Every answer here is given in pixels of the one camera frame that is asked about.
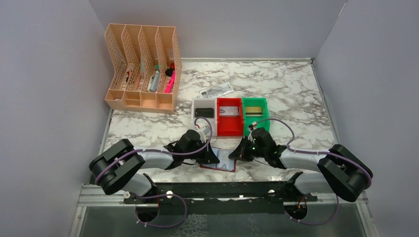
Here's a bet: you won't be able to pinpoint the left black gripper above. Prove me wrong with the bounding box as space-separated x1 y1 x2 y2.
183 139 220 164

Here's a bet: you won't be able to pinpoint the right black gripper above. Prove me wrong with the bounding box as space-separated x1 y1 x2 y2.
229 136 267 161

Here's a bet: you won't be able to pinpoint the red leather card holder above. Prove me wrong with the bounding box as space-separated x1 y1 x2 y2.
200 148 236 173

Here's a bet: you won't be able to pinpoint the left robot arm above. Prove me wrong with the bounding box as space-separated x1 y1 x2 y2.
88 129 219 203

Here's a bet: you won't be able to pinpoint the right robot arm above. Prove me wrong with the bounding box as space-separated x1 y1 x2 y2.
229 128 373 202

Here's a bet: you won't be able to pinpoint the black credit card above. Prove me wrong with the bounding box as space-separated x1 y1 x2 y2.
194 108 214 118

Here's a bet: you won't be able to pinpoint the gold credit card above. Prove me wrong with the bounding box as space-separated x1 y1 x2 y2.
245 107 263 117

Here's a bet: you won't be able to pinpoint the silver credit card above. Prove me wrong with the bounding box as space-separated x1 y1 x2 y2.
219 106 239 117

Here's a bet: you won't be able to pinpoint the red plastic bin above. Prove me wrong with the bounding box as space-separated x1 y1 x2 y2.
216 98 244 137

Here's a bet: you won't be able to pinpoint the white plastic bin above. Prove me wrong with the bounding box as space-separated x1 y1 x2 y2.
191 98 216 128

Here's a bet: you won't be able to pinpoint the green plastic bin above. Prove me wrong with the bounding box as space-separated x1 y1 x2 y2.
241 97 271 136

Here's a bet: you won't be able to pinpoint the paper receipts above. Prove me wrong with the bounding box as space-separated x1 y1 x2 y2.
198 82 234 98

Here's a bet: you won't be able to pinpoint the pink highlighter pen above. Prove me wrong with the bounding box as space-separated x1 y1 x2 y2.
165 68 176 93

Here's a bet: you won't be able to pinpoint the grey green marker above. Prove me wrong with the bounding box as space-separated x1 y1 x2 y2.
148 65 161 92

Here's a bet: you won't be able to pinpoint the peach plastic file organizer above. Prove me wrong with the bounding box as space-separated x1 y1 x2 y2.
104 24 182 114

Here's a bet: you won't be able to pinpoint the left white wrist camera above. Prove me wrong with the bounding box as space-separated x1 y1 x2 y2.
196 125 212 136

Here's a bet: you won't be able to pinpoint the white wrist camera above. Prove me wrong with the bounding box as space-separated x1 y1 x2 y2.
248 124 257 142
196 125 212 136

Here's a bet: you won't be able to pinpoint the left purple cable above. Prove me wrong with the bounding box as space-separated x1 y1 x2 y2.
95 117 213 186

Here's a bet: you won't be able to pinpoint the purple cable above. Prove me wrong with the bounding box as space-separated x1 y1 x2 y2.
95 117 213 186
249 118 373 189

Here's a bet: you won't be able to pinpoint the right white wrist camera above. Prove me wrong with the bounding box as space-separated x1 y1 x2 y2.
248 124 257 142

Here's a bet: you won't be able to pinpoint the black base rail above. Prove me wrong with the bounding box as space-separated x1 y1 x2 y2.
124 172 317 215

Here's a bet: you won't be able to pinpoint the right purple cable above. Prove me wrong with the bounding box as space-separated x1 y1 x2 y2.
249 118 373 189

